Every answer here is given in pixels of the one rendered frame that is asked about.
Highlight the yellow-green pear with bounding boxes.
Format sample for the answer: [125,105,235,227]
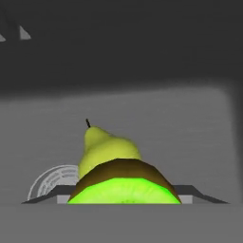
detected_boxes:
[78,118,142,180]

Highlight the halved green kiwi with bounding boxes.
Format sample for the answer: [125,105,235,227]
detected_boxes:
[66,158,183,205]

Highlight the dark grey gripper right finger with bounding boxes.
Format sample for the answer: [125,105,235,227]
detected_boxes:
[173,184,230,205]

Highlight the grey sink basin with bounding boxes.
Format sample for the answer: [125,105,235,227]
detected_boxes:
[0,0,243,207]

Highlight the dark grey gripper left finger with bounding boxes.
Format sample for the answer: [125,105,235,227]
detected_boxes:
[21,184,77,205]

